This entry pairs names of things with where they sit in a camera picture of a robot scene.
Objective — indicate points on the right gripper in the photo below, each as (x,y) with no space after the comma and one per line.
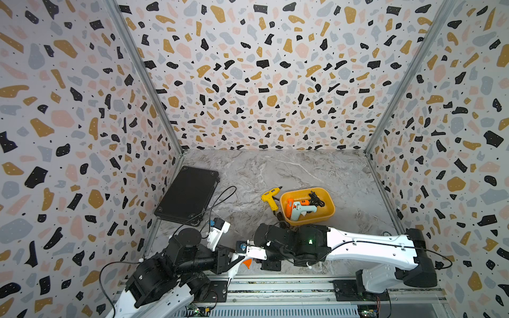
(265,265)

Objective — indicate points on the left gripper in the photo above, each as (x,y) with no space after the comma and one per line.
(223,260)

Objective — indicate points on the mint green glue gun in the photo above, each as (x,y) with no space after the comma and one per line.
(296,209)

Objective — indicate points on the orange glue gun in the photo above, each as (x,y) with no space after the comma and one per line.
(314,200)

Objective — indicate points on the yellow storage box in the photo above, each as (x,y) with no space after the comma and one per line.
(322,214)

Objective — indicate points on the yellow glue gun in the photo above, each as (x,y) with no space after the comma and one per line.
(270,198)

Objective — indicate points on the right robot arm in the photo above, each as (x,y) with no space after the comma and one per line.
(401,259)

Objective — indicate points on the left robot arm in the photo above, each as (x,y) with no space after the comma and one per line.
(175,278)

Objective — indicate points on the black flat case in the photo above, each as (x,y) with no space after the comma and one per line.
(188,196)

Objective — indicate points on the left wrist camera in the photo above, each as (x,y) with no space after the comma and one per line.
(217,229)

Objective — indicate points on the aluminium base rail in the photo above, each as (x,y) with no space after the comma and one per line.
(288,296)

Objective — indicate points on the left corner aluminium post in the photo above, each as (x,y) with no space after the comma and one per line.
(113,10)

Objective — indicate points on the corner aluminium post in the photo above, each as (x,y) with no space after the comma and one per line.
(441,17)
(113,10)

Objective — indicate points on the right corner aluminium post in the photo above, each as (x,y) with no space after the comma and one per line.
(441,17)

